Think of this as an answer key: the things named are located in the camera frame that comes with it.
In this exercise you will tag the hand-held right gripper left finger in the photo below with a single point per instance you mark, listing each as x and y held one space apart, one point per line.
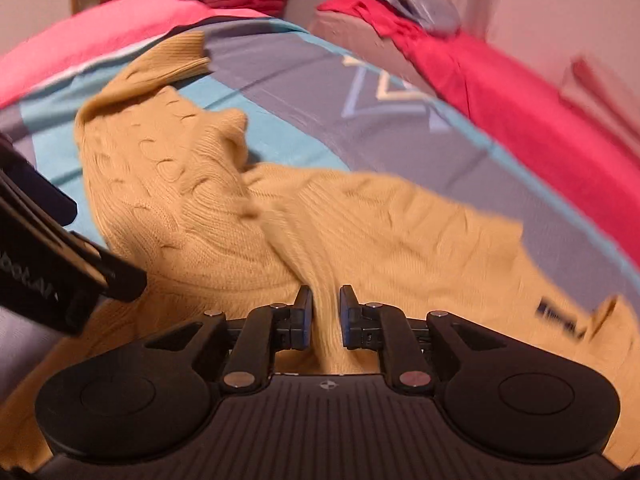
302 332

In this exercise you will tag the yellow knit sweater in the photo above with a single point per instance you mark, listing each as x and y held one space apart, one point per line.
200 185

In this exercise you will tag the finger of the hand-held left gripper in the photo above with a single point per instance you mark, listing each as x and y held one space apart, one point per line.
120 280

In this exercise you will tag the pink fleece blanket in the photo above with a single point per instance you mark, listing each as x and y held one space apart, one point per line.
75 35

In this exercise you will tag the red bed cover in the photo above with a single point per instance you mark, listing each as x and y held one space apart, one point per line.
500 100

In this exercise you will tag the grey blue garment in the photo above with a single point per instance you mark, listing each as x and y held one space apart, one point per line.
415 2

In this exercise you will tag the blue grey patterned bedsheet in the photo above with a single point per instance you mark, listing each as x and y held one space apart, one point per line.
310 90

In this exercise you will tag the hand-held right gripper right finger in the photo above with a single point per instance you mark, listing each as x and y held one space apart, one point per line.
347 327

